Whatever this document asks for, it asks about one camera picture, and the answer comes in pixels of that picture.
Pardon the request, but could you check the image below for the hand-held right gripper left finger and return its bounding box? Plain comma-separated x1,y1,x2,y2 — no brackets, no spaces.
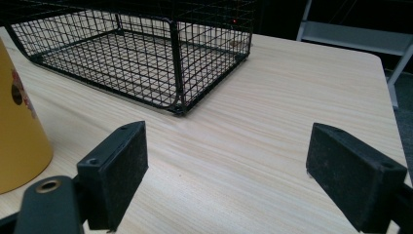
76,120,150,233

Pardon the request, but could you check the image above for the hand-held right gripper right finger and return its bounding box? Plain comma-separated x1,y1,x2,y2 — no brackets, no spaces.
305,122,408,234

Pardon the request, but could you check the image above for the yellow cylindrical canister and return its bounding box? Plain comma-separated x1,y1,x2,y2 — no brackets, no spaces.
0,38,55,195

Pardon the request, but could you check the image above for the black wire mesh basket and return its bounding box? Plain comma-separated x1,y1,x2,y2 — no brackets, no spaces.
0,0,257,116

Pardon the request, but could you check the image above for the grey metal stand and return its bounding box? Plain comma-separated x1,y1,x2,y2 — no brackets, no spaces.
295,0,413,109

